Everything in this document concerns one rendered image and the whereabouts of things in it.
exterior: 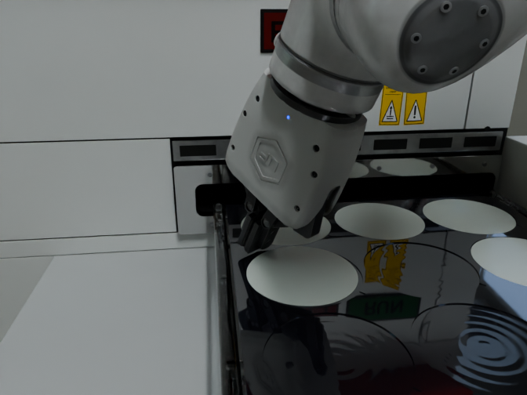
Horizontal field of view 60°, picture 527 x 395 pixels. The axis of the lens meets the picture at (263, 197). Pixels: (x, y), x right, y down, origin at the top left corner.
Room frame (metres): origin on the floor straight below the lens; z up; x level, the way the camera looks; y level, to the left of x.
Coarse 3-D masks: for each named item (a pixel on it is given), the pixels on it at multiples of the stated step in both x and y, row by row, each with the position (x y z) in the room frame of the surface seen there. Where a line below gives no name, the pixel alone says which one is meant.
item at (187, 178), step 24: (192, 168) 0.55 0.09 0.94; (216, 168) 0.55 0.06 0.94; (360, 168) 0.57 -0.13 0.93; (384, 168) 0.58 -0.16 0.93; (408, 168) 0.58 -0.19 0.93; (432, 168) 0.58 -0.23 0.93; (456, 168) 0.59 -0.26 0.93; (480, 168) 0.59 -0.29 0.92; (192, 192) 0.55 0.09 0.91; (192, 216) 0.55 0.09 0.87
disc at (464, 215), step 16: (432, 208) 0.51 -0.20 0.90; (448, 208) 0.51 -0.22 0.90; (464, 208) 0.51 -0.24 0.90; (480, 208) 0.51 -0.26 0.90; (496, 208) 0.51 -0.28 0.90; (448, 224) 0.46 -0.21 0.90; (464, 224) 0.46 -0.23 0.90; (480, 224) 0.46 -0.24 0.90; (496, 224) 0.46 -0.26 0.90; (512, 224) 0.46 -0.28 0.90
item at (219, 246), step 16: (224, 224) 0.46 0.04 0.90; (224, 240) 0.42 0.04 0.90; (224, 256) 0.38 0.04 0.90; (224, 272) 0.36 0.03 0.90; (224, 288) 0.33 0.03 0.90; (224, 304) 0.31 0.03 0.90; (224, 320) 0.29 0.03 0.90; (224, 336) 0.27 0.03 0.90; (224, 352) 0.25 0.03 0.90; (224, 368) 0.24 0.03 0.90; (240, 368) 0.24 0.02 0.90; (224, 384) 0.22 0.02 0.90; (240, 384) 0.22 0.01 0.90
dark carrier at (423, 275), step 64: (384, 256) 0.39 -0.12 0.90; (448, 256) 0.39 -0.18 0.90; (256, 320) 0.29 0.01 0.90; (320, 320) 0.29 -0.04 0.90; (384, 320) 0.29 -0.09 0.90; (448, 320) 0.29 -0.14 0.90; (512, 320) 0.29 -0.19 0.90; (256, 384) 0.22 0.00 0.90; (320, 384) 0.23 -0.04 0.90; (384, 384) 0.23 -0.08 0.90; (448, 384) 0.22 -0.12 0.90; (512, 384) 0.23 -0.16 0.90
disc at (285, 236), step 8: (328, 224) 0.46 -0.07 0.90; (280, 232) 0.44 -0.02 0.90; (288, 232) 0.44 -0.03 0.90; (320, 232) 0.44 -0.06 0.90; (328, 232) 0.44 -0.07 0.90; (280, 240) 0.42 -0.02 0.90; (288, 240) 0.42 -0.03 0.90; (296, 240) 0.42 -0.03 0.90; (304, 240) 0.42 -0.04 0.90; (312, 240) 0.42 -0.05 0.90
